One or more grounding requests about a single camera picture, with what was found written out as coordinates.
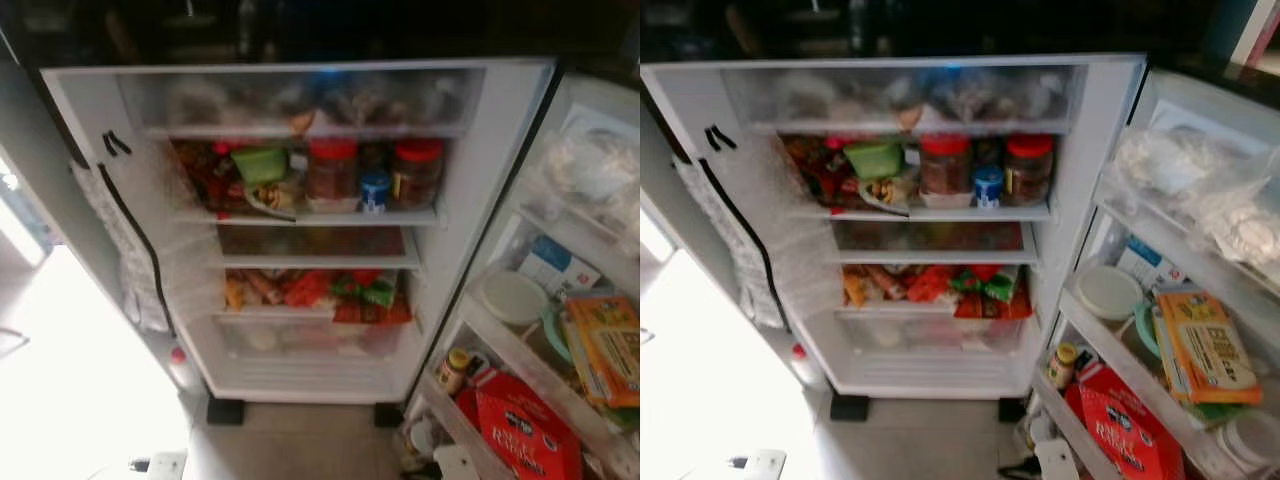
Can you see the black fridge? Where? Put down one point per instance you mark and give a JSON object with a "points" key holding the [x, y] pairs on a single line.
{"points": [[470, 250], [1075, 250]]}

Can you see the black fridge foot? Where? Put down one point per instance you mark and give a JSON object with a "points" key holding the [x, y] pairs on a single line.
{"points": [[850, 407], [1011, 410], [388, 415], [226, 412]]}

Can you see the glass fridge shelf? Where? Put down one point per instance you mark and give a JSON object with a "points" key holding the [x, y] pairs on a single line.
{"points": [[960, 213], [320, 216]]}

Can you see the white plastic bag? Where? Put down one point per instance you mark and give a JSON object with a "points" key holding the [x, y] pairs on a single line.
{"points": [[595, 170], [1245, 225], [1165, 160]]}

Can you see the blue and white carton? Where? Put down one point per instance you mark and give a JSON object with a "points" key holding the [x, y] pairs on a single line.
{"points": [[555, 265], [1145, 262]]}

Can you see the white lace cloth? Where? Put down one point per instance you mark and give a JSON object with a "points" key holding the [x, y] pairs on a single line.
{"points": [[120, 250], [730, 250]]}

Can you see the orange box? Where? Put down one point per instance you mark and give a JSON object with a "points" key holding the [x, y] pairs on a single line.
{"points": [[608, 345], [1205, 345]]}

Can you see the green bowl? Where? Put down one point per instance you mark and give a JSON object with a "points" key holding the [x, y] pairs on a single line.
{"points": [[553, 335], [1145, 330]]}

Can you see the white round lid container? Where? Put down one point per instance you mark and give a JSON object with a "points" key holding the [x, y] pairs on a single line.
{"points": [[512, 297], [1108, 292]]}

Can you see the red food packages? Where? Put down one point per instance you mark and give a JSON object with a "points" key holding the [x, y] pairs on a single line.
{"points": [[812, 170], [205, 175]]}

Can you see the white jug red cap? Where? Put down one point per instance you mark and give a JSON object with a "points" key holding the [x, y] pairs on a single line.
{"points": [[182, 370], [805, 368]]}

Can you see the orange vegetable pack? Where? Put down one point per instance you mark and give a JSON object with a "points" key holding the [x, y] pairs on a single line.
{"points": [[854, 288], [235, 293]]}

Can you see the red box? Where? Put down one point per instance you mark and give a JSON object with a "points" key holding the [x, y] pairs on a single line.
{"points": [[1125, 425], [525, 430]]}

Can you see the small jar yellow lid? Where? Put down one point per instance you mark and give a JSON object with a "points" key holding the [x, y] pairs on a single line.
{"points": [[453, 372], [1061, 367]]}

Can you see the red lid jar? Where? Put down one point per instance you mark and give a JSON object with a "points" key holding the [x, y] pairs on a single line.
{"points": [[1029, 170], [417, 172], [945, 170], [331, 175]]}

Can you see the clear chiller tray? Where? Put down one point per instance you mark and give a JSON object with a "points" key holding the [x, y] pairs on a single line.
{"points": [[830, 98], [230, 100]]}

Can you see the green plastic container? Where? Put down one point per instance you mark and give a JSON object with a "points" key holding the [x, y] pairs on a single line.
{"points": [[260, 165], [874, 160]]}

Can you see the plate with food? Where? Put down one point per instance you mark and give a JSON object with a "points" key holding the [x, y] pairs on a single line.
{"points": [[888, 193], [275, 198]]}

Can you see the small blue can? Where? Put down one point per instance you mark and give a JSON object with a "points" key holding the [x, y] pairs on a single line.
{"points": [[375, 192], [988, 187]]}

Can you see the flat red packet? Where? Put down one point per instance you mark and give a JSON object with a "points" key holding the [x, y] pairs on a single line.
{"points": [[995, 308], [375, 313]]}

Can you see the green vegetable pack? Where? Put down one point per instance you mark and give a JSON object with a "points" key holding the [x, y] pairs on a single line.
{"points": [[985, 285], [368, 290]]}

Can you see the red vegetable bag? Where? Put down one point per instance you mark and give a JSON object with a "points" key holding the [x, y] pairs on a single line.
{"points": [[307, 288], [927, 284]]}

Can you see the clear crisper drawer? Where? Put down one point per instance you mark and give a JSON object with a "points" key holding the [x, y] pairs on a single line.
{"points": [[310, 340], [930, 335]]}

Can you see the white plastic tub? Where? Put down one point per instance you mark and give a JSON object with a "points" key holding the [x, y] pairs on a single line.
{"points": [[1248, 440]]}

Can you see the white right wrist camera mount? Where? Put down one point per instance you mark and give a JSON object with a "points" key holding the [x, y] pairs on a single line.
{"points": [[1056, 462], [455, 465]]}

